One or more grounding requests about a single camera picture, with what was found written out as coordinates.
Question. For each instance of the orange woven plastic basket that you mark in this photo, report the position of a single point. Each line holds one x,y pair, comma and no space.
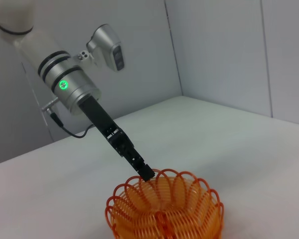
164,216

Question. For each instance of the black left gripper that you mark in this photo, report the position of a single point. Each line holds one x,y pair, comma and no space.
99,119

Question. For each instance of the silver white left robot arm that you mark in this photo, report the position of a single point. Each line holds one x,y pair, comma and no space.
64,79

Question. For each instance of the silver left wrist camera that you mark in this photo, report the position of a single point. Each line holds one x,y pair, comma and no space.
107,47

